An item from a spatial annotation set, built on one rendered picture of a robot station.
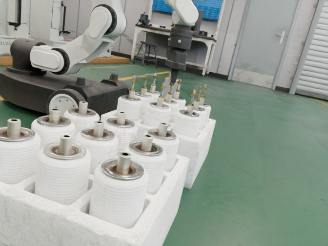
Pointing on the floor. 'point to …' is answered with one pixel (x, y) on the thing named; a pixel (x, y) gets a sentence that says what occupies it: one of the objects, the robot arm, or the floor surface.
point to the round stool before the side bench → (145, 52)
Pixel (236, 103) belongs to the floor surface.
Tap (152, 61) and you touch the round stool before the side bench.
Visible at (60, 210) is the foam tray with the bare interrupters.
